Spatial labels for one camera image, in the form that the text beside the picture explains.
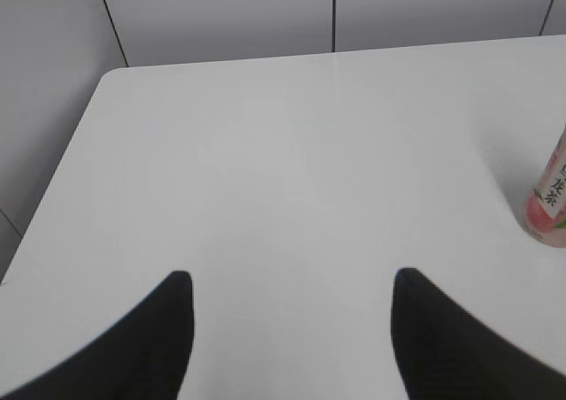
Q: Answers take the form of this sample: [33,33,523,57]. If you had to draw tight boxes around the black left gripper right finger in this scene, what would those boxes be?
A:
[390,268,565,399]

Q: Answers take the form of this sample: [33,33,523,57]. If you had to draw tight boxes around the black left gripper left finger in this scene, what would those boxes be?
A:
[2,271,195,399]

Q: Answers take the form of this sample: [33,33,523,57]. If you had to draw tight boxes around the pink peach tea bottle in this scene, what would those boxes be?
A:
[524,131,565,248]

